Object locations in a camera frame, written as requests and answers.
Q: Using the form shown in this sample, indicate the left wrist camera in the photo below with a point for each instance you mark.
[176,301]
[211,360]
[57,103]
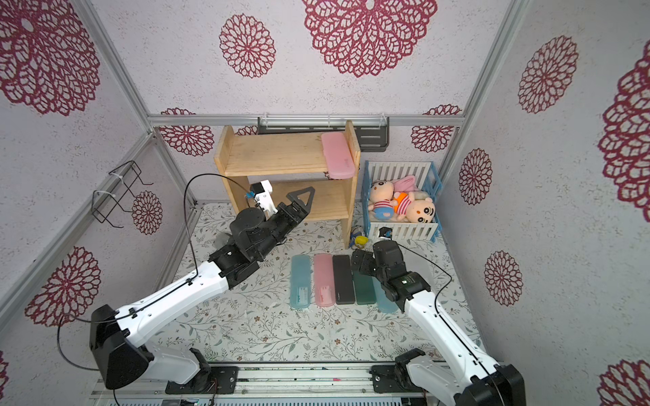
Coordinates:
[261,193]

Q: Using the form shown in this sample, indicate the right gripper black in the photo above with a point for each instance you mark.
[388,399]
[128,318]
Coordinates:
[363,261]

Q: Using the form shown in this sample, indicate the yellow and grey toy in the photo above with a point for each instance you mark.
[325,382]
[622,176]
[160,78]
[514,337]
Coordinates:
[221,239]

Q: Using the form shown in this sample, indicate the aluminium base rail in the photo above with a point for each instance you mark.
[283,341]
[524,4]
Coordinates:
[330,383]

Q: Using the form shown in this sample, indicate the teal pencil case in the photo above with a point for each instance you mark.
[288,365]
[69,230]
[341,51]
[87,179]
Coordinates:
[384,305]

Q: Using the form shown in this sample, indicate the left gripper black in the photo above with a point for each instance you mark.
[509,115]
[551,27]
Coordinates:
[300,209]

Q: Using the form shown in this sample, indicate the black wire wall rack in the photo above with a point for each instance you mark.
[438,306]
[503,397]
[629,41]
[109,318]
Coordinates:
[105,202]

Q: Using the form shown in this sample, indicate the pink rabbit plush doll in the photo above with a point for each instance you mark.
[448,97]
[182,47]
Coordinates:
[382,193]

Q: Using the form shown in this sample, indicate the wooden two-tier shelf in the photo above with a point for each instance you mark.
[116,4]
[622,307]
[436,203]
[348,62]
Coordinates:
[238,157]

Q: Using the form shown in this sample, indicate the pink pencil case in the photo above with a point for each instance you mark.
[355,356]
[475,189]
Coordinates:
[324,280]
[339,161]

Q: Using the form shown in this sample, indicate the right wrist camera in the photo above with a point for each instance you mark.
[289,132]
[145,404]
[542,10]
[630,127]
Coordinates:
[385,233]

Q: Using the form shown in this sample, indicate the white and blue toy crib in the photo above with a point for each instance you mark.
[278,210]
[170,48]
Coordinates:
[427,185]

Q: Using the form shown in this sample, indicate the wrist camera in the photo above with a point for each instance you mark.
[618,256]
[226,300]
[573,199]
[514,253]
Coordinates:
[261,193]
[385,233]

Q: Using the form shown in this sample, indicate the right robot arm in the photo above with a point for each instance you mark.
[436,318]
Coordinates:
[471,376]

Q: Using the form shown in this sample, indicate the light blue pencil case top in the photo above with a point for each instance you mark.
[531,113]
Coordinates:
[300,282]

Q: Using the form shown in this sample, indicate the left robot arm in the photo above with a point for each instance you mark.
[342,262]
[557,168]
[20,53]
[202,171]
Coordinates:
[120,339]

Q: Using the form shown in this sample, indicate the cartoon boy plush doll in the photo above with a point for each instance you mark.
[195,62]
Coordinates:
[409,209]

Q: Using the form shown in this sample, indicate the dark green pencil case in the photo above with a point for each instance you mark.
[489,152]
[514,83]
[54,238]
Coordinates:
[364,289]

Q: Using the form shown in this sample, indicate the small yellow blue toy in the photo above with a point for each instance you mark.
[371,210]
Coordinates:
[358,240]

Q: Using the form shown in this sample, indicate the dark grey pencil case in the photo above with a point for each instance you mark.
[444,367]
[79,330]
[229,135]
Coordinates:
[343,280]

